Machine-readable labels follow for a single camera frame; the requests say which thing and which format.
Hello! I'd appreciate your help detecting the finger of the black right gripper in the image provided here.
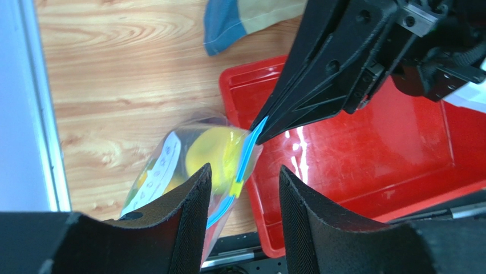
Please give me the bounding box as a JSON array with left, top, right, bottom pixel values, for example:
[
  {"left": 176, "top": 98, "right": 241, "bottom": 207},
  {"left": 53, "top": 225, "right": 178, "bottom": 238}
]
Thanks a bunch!
[{"left": 253, "top": 1, "right": 416, "bottom": 144}]

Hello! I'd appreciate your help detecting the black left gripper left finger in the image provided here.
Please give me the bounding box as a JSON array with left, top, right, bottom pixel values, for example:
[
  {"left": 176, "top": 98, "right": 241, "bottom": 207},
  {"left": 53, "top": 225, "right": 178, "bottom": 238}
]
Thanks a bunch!
[{"left": 1, "top": 164, "right": 212, "bottom": 273}]

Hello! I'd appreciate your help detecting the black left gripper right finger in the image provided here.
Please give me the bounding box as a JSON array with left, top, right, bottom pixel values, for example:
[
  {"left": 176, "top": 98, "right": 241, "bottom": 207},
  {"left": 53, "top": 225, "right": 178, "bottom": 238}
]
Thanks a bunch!
[{"left": 279, "top": 166, "right": 485, "bottom": 273}]

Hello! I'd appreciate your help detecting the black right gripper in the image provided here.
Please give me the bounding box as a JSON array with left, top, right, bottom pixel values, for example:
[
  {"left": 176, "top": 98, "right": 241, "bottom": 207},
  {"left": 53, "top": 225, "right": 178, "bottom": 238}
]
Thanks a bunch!
[{"left": 343, "top": 1, "right": 485, "bottom": 114}]

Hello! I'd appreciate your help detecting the yellow fake lemon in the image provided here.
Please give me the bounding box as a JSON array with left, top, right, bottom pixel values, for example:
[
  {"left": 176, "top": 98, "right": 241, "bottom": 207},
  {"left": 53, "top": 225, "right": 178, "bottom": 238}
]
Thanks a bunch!
[{"left": 185, "top": 126, "right": 248, "bottom": 195}]

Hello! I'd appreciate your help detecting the clear zip top bag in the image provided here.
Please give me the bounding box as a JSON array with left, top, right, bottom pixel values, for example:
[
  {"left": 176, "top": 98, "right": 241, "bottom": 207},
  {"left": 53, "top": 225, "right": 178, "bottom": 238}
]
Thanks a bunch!
[{"left": 120, "top": 112, "right": 266, "bottom": 261}]

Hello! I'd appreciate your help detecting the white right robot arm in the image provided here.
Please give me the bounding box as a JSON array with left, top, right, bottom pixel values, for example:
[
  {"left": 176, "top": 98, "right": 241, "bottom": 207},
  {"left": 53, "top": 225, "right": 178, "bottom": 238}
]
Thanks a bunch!
[{"left": 250, "top": 0, "right": 485, "bottom": 144}]

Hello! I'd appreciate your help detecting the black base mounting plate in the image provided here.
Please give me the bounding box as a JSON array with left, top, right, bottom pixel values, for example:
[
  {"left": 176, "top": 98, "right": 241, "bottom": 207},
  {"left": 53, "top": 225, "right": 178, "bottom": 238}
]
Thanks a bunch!
[{"left": 200, "top": 232, "right": 288, "bottom": 274}]

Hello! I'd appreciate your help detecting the red plastic tray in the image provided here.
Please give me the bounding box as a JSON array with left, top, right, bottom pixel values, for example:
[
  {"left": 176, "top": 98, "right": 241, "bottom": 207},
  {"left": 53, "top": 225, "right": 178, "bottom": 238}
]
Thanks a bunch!
[{"left": 218, "top": 54, "right": 486, "bottom": 259}]

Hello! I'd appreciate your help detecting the checkered blue beige pillow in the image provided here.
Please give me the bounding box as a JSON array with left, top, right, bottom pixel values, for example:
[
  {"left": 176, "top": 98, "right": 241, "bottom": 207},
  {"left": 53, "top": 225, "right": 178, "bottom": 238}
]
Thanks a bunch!
[{"left": 203, "top": 0, "right": 306, "bottom": 57}]

